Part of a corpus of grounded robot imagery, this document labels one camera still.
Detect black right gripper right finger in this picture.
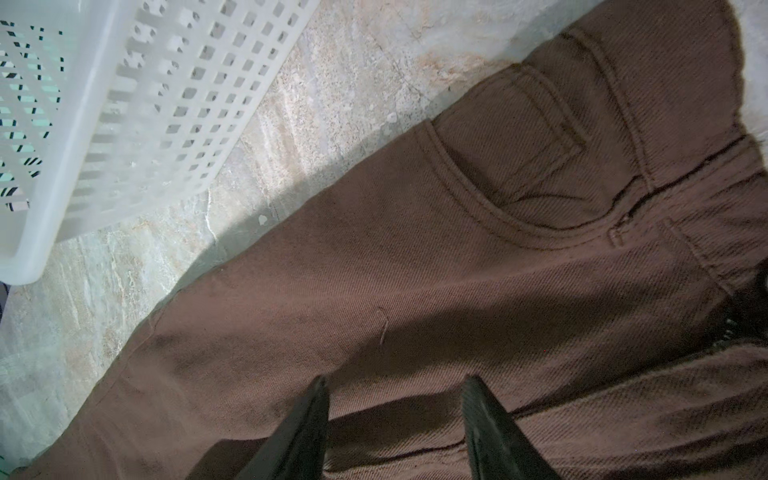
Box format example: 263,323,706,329
461,376,560,480

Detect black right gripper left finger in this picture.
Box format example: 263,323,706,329
235,376,330,480

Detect brown trousers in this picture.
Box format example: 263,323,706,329
16,1,767,479

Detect white plastic laundry basket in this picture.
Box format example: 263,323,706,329
1,1,317,285

